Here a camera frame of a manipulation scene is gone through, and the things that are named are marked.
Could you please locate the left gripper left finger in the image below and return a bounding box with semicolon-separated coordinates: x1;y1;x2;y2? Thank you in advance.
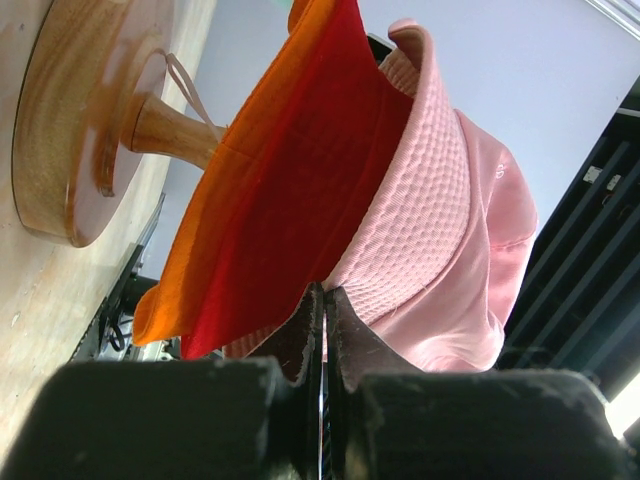
1;284;324;479

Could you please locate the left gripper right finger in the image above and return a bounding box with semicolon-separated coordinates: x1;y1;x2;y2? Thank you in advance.
325;289;639;479

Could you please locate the orange bucket hat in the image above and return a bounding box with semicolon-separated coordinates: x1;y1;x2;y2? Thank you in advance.
133;0;335;346

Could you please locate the pink hat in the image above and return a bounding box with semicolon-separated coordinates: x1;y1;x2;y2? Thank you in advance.
224;17;539;374

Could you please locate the red hat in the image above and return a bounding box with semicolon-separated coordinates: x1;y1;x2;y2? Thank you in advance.
182;1;412;359

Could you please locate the wooden hat stand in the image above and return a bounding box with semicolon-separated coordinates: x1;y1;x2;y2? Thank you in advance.
12;1;223;248

